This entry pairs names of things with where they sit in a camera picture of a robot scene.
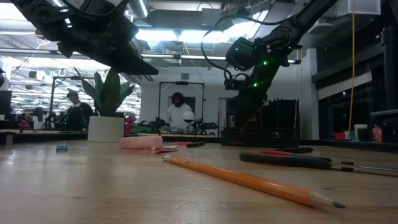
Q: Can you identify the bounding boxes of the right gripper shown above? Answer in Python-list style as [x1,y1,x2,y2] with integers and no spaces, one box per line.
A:
[229,67,279,139]

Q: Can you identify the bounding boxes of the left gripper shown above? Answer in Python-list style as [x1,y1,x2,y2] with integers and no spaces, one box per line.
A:
[57,0,159,76]

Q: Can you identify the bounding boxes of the red and black scissors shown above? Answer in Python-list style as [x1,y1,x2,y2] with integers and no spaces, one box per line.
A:
[238,147,398,174]

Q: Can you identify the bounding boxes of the orange pencil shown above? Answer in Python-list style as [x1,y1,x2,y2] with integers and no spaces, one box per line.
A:
[162,154,347,210]

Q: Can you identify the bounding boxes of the black mesh desk organizer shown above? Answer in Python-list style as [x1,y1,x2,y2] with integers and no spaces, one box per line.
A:
[221,98,302,149]

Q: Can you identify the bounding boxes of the white globe lamp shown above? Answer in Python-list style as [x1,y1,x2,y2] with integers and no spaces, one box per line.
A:
[182,111,196,124]

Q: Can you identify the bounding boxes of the red background equipment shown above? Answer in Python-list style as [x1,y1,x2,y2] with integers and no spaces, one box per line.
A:
[124,114,138,136]

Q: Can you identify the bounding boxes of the person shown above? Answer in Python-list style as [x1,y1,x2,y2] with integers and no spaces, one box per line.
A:
[65,90,95,132]
[165,91,196,133]

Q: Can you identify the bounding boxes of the snake plant in white pot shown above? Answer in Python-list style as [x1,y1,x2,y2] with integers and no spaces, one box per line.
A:
[73,67,137,144]

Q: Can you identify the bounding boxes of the pink sticky note pad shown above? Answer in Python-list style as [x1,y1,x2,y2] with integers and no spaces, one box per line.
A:
[119,135,179,155]

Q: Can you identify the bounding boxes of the pale green container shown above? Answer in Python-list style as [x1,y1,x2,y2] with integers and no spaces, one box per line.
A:
[354,123,369,142]

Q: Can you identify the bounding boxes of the orange bottle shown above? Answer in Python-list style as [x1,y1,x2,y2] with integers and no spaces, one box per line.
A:
[372,124,384,144]

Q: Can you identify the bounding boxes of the black background monitor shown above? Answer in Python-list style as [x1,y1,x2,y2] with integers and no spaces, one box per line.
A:
[0,90,12,116]

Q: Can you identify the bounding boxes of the black background gantry frame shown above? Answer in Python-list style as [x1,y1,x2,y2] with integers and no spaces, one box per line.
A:
[157,80,206,134]

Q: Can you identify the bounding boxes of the black aluminium table frame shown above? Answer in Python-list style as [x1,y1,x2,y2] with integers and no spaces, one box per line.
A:
[0,130,398,154]

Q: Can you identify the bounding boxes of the yellow cable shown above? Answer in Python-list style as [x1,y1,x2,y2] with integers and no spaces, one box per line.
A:
[347,0,356,134]

